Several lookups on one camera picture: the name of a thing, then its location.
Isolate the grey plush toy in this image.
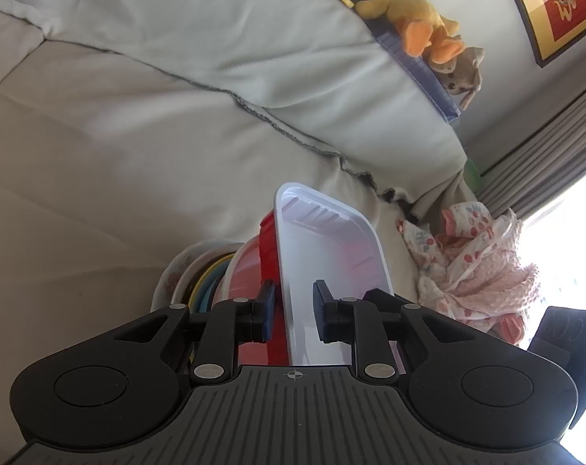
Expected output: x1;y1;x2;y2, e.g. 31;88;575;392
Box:
428;46;485;110

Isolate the blue enamel bowl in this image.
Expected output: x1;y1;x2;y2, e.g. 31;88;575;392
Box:
199;274;228;313

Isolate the pink printed cloth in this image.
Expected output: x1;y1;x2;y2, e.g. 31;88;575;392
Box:
395;201;540;347

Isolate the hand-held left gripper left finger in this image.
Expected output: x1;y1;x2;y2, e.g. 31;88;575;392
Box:
113;280;277;384

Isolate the yellow enamel bowl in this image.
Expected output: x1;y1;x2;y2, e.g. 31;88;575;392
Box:
189;254;235;312

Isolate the white plastic tray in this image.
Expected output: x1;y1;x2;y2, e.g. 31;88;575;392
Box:
273;183;396;366

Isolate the yellow plush toy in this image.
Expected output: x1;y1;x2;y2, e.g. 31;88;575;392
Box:
355;0;461;56

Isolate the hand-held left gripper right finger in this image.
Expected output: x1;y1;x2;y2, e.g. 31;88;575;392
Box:
313;279;475;384

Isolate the green plastic item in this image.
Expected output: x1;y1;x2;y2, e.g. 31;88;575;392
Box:
462;157;482;189

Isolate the grey curtain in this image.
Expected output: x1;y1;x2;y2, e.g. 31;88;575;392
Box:
477;77;586;221

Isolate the red plastic bowl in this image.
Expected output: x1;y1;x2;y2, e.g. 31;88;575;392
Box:
214;210;294;366

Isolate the white printed plastic bowl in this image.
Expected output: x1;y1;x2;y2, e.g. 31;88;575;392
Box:
150;241;235;313

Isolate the framed red picture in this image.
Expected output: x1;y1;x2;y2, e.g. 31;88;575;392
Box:
496;0;586;69

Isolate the blue ribbed board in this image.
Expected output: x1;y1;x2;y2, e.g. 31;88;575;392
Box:
375;29;463;124

